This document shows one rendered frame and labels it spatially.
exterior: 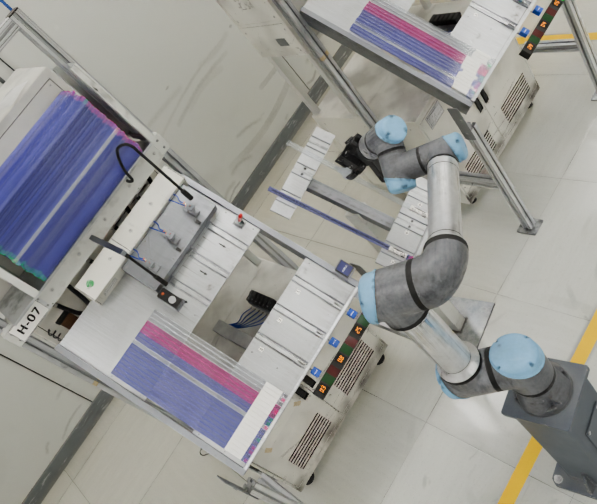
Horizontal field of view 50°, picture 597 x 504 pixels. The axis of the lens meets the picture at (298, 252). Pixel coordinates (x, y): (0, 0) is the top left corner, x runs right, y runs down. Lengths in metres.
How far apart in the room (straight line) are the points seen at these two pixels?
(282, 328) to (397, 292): 0.77
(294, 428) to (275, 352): 0.57
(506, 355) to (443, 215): 0.42
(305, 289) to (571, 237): 1.19
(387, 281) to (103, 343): 1.07
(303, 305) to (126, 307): 0.57
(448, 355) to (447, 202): 0.37
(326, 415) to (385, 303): 1.32
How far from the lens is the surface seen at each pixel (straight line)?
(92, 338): 2.14
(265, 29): 2.73
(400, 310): 1.38
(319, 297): 2.07
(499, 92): 3.07
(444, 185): 1.51
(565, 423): 1.80
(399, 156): 1.66
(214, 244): 2.13
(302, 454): 2.64
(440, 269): 1.34
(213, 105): 3.95
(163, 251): 2.08
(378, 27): 2.46
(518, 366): 1.64
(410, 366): 2.75
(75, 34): 3.61
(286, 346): 2.05
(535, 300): 2.67
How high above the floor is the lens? 2.17
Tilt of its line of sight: 38 degrees down
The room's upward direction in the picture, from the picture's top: 46 degrees counter-clockwise
